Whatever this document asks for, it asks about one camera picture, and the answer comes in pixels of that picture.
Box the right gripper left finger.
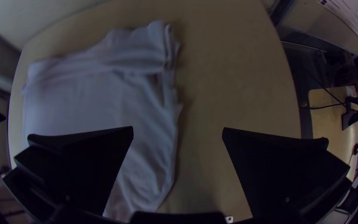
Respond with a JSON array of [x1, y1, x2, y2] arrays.
[[3, 126, 135, 223]]

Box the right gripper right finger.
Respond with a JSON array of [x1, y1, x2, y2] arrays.
[[222, 127, 353, 223]]

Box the grey t-shirt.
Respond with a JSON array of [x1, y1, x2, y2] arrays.
[[21, 20, 184, 222]]

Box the pale wooden side table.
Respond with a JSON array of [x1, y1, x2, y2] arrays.
[[308, 86, 358, 182]]

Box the white printed poster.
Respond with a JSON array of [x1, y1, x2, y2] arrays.
[[319, 0, 358, 44]]

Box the black cable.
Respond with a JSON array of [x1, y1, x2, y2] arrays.
[[322, 87, 349, 106], [298, 102, 347, 110]]

